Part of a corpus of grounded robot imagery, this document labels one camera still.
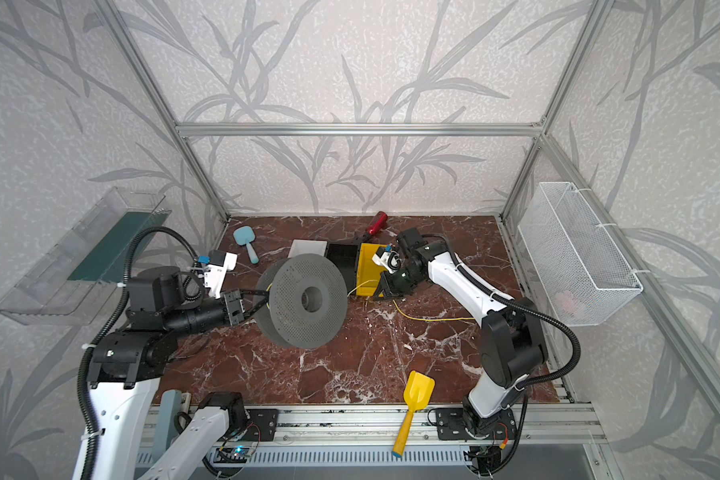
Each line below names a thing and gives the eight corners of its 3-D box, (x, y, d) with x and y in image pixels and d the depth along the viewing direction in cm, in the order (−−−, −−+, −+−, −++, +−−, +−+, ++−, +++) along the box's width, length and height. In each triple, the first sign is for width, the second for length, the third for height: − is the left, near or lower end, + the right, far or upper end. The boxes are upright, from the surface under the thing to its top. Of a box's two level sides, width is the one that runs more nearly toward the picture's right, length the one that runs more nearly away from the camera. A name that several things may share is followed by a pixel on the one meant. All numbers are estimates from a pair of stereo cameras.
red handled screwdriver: (360, 243, 113) (359, 238, 111) (378, 214, 123) (378, 209, 120) (371, 247, 112) (371, 242, 110) (389, 218, 121) (389, 213, 119)
